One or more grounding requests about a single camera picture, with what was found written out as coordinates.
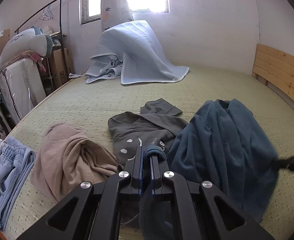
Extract light blue shorts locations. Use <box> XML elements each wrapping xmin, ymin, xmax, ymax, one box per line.
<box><xmin>0</xmin><ymin>136</ymin><xmax>36</xmax><ymax>232</ymax></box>

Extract wire clothes hanger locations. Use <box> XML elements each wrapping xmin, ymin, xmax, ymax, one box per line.
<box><xmin>40</xmin><ymin>4</ymin><xmax>55</xmax><ymax>20</ymax></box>

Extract shark plush pillow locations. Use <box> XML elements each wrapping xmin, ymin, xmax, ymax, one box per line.
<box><xmin>0</xmin><ymin>27</ymin><xmax>53</xmax><ymax>88</ymax></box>

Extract black clothes rack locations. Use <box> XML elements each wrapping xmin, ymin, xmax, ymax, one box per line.
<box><xmin>14</xmin><ymin>0</ymin><xmax>74</xmax><ymax>80</ymax></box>

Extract teal shirt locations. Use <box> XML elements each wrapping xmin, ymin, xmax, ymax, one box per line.
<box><xmin>138</xmin><ymin>99</ymin><xmax>280</xmax><ymax>240</ymax></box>

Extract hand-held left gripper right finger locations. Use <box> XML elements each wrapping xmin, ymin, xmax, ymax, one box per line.
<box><xmin>149</xmin><ymin>155</ymin><xmax>275</xmax><ymax>240</ymax></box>

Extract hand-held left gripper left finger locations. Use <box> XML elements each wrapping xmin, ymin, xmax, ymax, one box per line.
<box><xmin>17</xmin><ymin>145</ymin><xmax>144</xmax><ymax>240</ymax></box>

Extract printed curtain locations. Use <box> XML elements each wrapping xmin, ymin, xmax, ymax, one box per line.
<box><xmin>101</xmin><ymin>0</ymin><xmax>134</xmax><ymax>32</ymax></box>

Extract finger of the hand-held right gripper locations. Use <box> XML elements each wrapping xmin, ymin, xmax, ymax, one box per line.
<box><xmin>277</xmin><ymin>154</ymin><xmax>294</xmax><ymax>175</ymax></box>

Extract light blue blanket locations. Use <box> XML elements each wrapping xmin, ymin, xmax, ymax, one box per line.
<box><xmin>84</xmin><ymin>20</ymin><xmax>190</xmax><ymax>85</ymax></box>

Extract beige garment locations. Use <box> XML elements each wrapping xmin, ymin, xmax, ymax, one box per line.
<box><xmin>30</xmin><ymin>122</ymin><xmax>124</xmax><ymax>203</ymax></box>

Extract tall cardboard box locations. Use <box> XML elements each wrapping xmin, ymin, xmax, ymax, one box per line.
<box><xmin>49</xmin><ymin>47</ymin><xmax>74</xmax><ymax>88</ymax></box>

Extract pink cloth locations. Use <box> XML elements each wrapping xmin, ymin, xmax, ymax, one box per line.
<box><xmin>36</xmin><ymin>57</ymin><xmax>47</xmax><ymax>73</ymax></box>

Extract dark grey printed shirt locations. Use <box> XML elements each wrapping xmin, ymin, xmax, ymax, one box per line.
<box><xmin>108</xmin><ymin>99</ymin><xmax>189</xmax><ymax>228</ymax></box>

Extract wooden headboard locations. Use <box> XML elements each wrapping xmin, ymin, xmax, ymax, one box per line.
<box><xmin>252</xmin><ymin>44</ymin><xmax>294</xmax><ymax>120</ymax></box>

